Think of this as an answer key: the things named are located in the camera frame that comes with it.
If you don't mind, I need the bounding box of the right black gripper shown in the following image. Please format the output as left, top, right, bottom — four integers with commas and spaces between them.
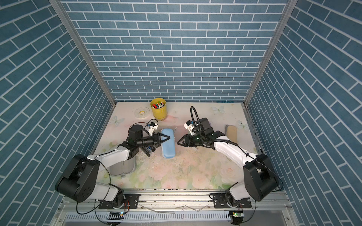
177, 134, 206, 147

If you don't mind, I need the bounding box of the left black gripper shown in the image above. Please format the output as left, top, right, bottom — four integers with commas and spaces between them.
136, 133, 169, 149

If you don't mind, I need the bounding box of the white sleeve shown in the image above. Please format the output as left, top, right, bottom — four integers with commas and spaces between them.
161, 129, 176, 159

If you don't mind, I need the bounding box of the white sleeve case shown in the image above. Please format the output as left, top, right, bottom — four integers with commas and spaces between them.
225, 125, 238, 143

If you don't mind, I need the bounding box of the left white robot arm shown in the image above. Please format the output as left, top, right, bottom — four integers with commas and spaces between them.
55, 124, 172, 209

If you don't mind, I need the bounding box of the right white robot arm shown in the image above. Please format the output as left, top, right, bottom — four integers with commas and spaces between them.
177, 118, 280, 206

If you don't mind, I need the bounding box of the yellow pen cup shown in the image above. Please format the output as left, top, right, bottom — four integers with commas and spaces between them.
150, 98, 168, 121

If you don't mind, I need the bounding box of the clear tape roll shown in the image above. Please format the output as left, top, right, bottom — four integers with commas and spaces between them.
134, 107, 150, 119

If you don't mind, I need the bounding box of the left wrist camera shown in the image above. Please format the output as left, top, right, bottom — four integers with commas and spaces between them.
147, 122, 158, 136

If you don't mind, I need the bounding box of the aluminium front rail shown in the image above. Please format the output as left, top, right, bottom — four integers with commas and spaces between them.
60, 189, 292, 212

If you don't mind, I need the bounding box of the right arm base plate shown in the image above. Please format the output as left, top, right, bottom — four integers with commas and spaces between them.
209, 193, 252, 209

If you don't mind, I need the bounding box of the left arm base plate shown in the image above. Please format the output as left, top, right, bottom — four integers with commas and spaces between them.
99, 194, 140, 211

